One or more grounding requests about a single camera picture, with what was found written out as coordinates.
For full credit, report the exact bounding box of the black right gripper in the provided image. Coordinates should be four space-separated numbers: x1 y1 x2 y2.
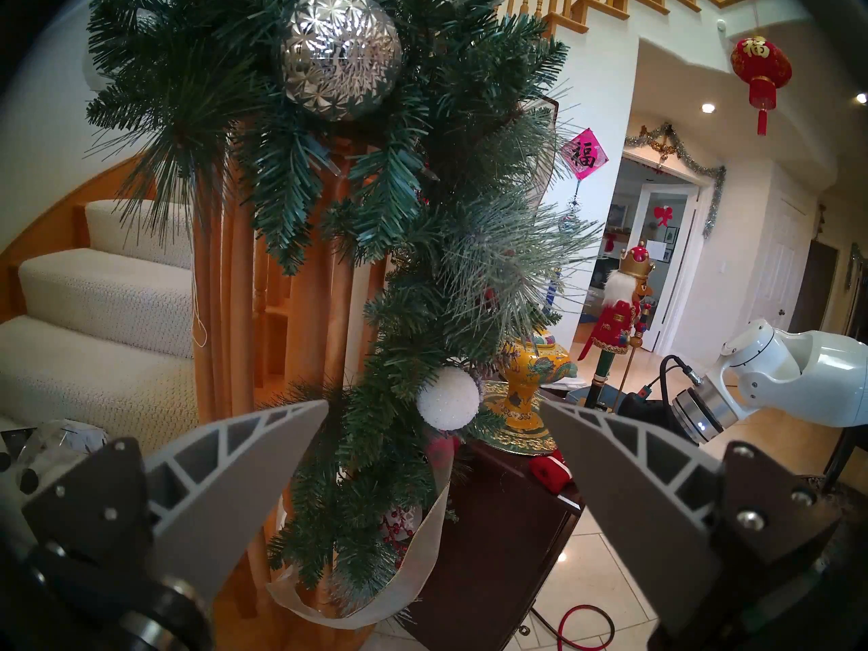
617 392 694 448

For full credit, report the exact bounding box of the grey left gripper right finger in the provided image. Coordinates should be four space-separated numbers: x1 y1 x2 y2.
540 400 843 640

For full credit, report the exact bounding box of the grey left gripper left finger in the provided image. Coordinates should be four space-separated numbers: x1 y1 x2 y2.
22 399 330 604

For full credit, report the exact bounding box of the red knitted mitten ornament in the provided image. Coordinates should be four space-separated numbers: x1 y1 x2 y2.
529 453 574 494

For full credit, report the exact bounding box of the white glitter ball ornament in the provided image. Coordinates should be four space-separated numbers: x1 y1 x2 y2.
416 366 481 431

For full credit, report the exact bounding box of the small red ball ornament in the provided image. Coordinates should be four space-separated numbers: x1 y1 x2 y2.
427 434 462 467

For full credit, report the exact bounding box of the silver faceted ball ornament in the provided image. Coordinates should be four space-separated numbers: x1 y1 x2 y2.
281 0 403 121

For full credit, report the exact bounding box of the large red nutcracker figure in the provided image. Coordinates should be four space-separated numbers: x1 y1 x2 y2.
578 243 655 413

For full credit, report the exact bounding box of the yellow porcelain lidded jar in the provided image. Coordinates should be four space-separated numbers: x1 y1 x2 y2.
498 338 578 433

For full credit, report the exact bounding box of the white glass door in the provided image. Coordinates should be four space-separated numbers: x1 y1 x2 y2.
637 182 699 352

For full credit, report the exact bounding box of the ornate round plate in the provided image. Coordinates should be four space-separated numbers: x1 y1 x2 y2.
475 382 564 457

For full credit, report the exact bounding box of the clear plastic packaging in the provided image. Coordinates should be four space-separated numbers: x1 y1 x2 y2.
0 419 109 494

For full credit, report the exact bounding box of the dark wooden cabinet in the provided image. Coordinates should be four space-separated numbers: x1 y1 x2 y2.
400 439 587 651

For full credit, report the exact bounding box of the carpeted wooden staircase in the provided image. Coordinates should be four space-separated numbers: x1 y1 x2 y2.
0 155 204 454

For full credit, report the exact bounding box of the blue vase tassel hanging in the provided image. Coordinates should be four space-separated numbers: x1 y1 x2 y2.
542 180 584 318

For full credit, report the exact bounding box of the sheer white ribbon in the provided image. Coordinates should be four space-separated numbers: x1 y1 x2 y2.
267 97 560 630

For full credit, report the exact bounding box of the silver tinsel door garland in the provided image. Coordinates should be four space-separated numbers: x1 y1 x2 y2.
624 123 726 240

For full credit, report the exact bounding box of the red diamond fu sign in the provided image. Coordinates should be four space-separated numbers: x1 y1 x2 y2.
559 127 609 180

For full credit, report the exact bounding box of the green pine garland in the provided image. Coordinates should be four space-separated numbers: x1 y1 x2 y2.
85 0 604 616

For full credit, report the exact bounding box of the red paper lantern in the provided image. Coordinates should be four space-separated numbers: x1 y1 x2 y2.
730 36 793 136

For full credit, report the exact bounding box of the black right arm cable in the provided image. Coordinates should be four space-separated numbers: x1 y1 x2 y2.
651 355 703 403

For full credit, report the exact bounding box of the red power cable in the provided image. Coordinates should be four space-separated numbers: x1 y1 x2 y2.
532 604 616 651

